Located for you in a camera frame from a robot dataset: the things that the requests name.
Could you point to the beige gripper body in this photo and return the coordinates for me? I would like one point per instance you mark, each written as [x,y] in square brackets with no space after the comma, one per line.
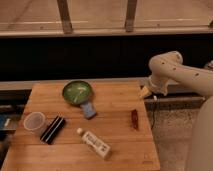
[145,92]

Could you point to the white labelled bottle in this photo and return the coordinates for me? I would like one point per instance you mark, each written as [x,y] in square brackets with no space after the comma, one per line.
[93,142]

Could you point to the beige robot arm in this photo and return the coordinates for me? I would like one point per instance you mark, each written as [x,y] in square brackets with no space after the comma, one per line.
[169,66]

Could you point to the small brown red object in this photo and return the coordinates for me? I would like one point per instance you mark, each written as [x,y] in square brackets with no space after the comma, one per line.
[134,118]

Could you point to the blue sponge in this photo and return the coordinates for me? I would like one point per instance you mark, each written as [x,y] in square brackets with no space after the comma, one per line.
[88,110]

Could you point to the green bowl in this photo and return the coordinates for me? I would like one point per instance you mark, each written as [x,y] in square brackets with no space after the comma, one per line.
[77,92]

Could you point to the black rectangular box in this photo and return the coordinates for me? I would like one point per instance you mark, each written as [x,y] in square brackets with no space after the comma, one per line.
[52,130]

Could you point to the clear plastic cup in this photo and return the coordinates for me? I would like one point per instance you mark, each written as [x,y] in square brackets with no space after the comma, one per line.
[35,122]

